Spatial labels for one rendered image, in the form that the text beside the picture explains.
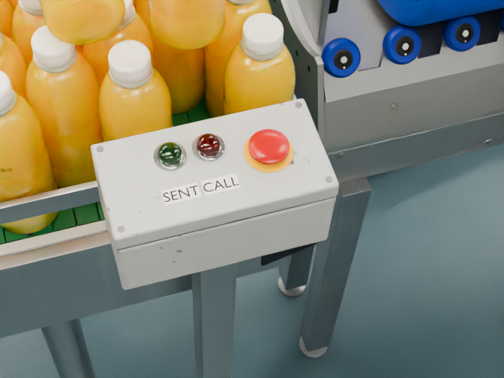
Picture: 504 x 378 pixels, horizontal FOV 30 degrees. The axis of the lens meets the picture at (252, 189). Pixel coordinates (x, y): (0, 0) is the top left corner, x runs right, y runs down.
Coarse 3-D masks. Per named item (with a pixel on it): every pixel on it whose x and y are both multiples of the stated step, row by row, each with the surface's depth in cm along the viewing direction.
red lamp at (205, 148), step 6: (198, 138) 83; (204, 138) 82; (210, 138) 82; (216, 138) 82; (198, 144) 82; (204, 144) 82; (210, 144) 82; (216, 144) 82; (198, 150) 82; (204, 150) 82; (210, 150) 82; (216, 150) 82; (210, 156) 82
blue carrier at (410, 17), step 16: (384, 0) 110; (400, 0) 105; (416, 0) 101; (432, 0) 97; (448, 0) 97; (464, 0) 98; (480, 0) 99; (496, 0) 101; (400, 16) 106; (416, 16) 102; (432, 16) 100; (448, 16) 102
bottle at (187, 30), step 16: (160, 0) 84; (176, 0) 83; (192, 0) 83; (208, 0) 84; (224, 0) 88; (160, 16) 86; (176, 16) 85; (192, 16) 85; (208, 16) 86; (224, 16) 89; (160, 32) 88; (176, 32) 87; (192, 32) 87; (208, 32) 88; (176, 48) 89; (192, 48) 89
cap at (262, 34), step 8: (256, 16) 90; (264, 16) 90; (272, 16) 90; (248, 24) 89; (256, 24) 89; (264, 24) 89; (272, 24) 89; (280, 24) 89; (248, 32) 88; (256, 32) 89; (264, 32) 89; (272, 32) 89; (280, 32) 89; (248, 40) 88; (256, 40) 88; (264, 40) 88; (272, 40) 88; (280, 40) 89; (248, 48) 89; (256, 48) 89; (264, 48) 88; (272, 48) 89
